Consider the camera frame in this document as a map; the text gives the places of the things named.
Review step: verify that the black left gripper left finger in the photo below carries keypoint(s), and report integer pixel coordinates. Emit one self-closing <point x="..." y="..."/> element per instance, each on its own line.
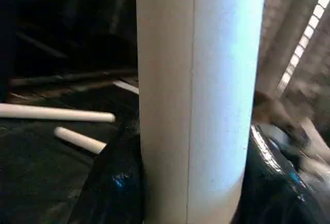
<point x="116" y="188"/>

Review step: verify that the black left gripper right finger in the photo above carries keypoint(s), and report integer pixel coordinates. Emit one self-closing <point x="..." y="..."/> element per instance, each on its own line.
<point x="278" y="193"/>

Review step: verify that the white plastic table leg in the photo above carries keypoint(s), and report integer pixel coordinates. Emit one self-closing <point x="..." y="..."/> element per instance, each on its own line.
<point x="51" y="113"/>
<point x="196" y="80"/>
<point x="80" y="140"/>

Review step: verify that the black work mat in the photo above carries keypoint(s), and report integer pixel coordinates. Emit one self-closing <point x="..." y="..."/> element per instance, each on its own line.
<point x="36" y="183"/>

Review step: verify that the grey window curtain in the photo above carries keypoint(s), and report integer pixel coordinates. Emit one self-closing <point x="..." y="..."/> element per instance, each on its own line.
<point x="294" y="38"/>

